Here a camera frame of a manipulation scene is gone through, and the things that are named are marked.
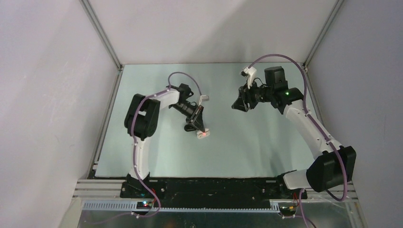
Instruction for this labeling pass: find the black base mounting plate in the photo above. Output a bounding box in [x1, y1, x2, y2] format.
[120, 176, 299, 209]

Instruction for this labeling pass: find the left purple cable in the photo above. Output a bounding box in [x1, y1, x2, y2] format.
[131, 72, 203, 219]

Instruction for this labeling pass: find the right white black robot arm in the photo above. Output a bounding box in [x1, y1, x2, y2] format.
[232, 66, 356, 199]

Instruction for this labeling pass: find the left controller board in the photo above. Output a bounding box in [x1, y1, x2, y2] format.
[136, 201, 154, 210]

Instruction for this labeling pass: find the white earbud charging case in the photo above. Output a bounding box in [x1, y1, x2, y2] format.
[196, 128, 210, 139]

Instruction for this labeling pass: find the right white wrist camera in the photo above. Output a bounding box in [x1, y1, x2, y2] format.
[241, 66, 257, 89]

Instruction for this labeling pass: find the right controller board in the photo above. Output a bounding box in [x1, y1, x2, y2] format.
[279, 206, 298, 218]

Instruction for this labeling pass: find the purple cable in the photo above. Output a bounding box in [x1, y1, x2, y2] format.
[131, 72, 203, 219]
[248, 54, 348, 228]

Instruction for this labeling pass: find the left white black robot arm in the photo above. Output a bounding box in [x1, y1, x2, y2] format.
[124, 84, 210, 198]

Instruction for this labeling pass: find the controller board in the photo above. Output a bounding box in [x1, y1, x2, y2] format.
[136, 201, 154, 210]
[279, 206, 298, 218]

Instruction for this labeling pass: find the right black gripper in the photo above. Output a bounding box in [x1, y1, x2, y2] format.
[231, 78, 274, 112]

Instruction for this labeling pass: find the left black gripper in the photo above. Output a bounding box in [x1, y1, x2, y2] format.
[170, 101, 205, 133]

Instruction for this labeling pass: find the aluminium frame rail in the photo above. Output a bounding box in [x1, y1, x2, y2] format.
[73, 178, 358, 213]

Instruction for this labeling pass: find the black earbud charging case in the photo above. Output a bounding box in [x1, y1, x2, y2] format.
[184, 124, 197, 132]

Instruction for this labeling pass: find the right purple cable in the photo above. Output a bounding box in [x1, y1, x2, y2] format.
[248, 54, 348, 228]

